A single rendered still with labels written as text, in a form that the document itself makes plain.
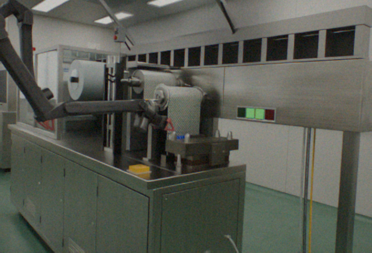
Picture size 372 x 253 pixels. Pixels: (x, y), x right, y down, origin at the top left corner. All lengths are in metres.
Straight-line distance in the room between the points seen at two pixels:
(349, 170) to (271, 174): 2.91
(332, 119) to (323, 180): 2.71
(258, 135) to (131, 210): 3.24
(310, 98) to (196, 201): 0.72
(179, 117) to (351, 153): 0.86
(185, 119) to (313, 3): 2.92
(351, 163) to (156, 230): 0.93
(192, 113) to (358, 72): 0.86
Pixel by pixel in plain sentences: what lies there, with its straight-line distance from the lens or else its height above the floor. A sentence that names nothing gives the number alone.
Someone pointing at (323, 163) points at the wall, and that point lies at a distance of 4.12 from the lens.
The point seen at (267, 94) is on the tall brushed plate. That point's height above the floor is 1.28.
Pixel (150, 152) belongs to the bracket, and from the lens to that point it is 1.74.
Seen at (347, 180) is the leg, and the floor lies 0.90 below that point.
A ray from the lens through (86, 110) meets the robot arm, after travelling 1.37.
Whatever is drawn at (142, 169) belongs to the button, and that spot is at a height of 0.92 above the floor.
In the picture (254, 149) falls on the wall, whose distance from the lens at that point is 4.61.
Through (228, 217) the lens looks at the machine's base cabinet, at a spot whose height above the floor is 0.62.
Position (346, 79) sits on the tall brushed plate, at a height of 1.35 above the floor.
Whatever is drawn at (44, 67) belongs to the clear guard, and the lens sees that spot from 2.83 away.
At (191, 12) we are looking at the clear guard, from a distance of 2.00.
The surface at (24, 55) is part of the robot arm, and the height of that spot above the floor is 1.43.
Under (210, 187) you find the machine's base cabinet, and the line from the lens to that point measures 1.61.
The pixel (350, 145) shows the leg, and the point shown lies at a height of 1.07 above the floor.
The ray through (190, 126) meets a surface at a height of 1.09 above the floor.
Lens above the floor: 1.26
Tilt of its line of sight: 3 degrees down
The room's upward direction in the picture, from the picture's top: 2 degrees clockwise
